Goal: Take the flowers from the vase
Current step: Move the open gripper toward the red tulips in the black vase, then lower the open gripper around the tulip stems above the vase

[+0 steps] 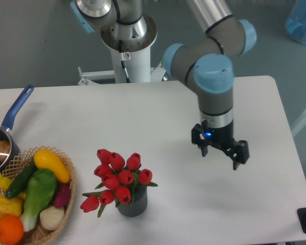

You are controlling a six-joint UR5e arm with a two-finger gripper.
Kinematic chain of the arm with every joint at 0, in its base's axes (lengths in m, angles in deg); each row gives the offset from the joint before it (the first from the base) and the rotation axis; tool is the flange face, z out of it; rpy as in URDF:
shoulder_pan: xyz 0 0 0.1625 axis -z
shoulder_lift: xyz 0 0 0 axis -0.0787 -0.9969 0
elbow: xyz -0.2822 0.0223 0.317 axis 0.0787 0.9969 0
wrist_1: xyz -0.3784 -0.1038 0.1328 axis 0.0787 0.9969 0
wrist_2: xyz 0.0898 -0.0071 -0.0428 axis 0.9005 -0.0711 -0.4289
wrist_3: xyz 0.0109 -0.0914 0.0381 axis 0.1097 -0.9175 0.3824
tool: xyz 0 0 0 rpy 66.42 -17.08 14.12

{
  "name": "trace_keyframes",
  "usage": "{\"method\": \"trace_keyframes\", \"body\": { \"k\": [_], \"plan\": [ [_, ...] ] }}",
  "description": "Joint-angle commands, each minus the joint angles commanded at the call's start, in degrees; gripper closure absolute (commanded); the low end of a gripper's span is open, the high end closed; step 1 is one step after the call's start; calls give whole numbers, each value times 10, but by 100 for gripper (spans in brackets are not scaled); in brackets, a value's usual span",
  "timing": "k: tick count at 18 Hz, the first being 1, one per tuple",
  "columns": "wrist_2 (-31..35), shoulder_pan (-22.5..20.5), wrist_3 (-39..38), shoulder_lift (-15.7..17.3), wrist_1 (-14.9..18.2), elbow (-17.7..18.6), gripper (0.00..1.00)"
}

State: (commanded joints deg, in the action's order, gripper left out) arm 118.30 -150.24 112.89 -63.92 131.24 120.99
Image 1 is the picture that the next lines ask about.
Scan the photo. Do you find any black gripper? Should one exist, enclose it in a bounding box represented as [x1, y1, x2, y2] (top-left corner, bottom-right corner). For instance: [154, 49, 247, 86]
[191, 121, 249, 170]

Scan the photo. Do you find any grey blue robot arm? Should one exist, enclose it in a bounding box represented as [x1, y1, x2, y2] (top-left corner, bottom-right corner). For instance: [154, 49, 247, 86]
[70, 1, 257, 168]

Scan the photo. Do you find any grey ribbed vase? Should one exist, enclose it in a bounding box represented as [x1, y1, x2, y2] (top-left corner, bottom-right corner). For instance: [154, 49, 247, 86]
[117, 187, 148, 217]

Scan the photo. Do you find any red tulip bouquet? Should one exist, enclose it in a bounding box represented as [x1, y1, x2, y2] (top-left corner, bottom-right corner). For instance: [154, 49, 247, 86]
[80, 149, 158, 217]

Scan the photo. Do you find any blue plastic bag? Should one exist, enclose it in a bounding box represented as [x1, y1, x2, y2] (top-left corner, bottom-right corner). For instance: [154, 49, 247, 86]
[285, 1, 306, 44]

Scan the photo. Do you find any purple radish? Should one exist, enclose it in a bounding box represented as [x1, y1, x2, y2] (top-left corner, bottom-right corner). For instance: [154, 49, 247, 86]
[53, 184, 71, 208]

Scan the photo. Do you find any yellow squash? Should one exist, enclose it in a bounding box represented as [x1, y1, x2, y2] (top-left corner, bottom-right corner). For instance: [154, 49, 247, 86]
[34, 149, 71, 184]

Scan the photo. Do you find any green bok choy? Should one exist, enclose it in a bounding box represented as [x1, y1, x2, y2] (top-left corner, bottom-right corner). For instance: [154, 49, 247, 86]
[20, 169, 57, 232]

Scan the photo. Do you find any white garlic bulb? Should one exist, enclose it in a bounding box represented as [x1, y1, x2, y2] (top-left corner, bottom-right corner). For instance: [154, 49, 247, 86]
[40, 206, 64, 231]

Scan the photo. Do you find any dark green cucumber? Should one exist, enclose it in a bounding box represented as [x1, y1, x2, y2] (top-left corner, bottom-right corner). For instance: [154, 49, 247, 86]
[5, 161, 38, 199]

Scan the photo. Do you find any yellow banana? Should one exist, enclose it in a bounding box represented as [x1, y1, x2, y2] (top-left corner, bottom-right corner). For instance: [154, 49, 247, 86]
[0, 172, 13, 191]

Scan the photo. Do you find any orange fruit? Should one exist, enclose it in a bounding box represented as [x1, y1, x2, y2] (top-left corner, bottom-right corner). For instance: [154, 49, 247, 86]
[0, 215, 24, 244]

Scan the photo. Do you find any yellow bell pepper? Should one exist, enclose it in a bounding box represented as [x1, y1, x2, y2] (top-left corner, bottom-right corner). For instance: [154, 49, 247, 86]
[0, 194, 23, 219]

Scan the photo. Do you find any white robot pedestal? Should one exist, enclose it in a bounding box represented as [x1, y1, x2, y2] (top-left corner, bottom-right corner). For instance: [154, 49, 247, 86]
[100, 13, 158, 83]

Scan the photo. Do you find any metal clamp bracket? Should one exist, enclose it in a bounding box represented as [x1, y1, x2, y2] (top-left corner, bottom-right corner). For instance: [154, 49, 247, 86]
[78, 66, 115, 85]

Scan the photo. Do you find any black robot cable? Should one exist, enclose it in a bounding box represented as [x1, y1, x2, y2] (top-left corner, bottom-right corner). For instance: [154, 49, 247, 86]
[111, 0, 143, 84]

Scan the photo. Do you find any blue handled saucepan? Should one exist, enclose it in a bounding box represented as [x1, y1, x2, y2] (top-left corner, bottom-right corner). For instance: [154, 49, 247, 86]
[0, 85, 34, 172]

